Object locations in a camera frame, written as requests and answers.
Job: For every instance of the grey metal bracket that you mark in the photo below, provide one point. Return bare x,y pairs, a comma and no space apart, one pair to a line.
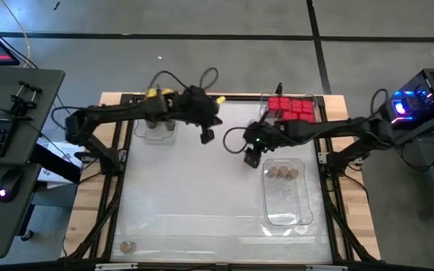
123,155
322,157

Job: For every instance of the small glass spice jar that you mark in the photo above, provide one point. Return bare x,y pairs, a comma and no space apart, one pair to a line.
283,171
294,173
127,246
272,172

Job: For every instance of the small black post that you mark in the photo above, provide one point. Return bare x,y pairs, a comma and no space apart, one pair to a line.
279,89

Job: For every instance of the black desk leg bar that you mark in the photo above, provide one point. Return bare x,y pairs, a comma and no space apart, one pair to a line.
57,164

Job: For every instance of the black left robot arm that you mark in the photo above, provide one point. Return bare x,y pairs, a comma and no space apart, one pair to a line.
107,113

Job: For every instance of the white paper sheet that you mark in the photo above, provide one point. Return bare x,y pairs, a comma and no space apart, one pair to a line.
66,150

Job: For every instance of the small clear plastic bin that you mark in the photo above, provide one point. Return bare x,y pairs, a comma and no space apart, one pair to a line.
263,107
156,138

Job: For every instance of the black clamp stand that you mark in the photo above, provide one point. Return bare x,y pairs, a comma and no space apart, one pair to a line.
17,102

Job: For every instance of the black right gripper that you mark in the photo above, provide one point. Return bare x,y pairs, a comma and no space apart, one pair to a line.
262,137

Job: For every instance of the black desk caster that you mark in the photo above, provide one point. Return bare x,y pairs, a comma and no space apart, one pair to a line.
27,235

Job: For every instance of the black computer mouse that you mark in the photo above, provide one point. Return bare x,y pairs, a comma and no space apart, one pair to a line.
10,184

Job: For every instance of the large clear plastic bin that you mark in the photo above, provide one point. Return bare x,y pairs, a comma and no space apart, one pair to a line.
288,207

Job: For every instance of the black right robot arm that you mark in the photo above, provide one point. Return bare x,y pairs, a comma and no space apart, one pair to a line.
326,128

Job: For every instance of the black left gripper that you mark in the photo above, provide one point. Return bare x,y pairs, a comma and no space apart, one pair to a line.
200,107

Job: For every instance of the yellow paper tag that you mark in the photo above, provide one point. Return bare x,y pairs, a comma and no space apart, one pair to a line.
220,100

